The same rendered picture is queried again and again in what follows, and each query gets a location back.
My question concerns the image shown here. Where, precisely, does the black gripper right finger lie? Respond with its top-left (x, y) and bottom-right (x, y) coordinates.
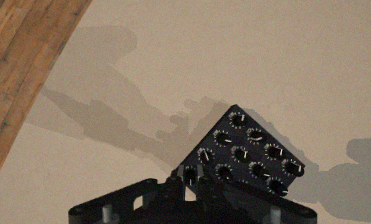
top-left (195, 165), bottom-right (317, 224)

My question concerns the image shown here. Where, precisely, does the black knob box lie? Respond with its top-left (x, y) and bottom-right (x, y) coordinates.
top-left (179, 104), bottom-right (305, 197)

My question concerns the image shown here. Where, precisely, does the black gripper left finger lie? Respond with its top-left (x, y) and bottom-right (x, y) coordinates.
top-left (68, 165), bottom-right (186, 224)

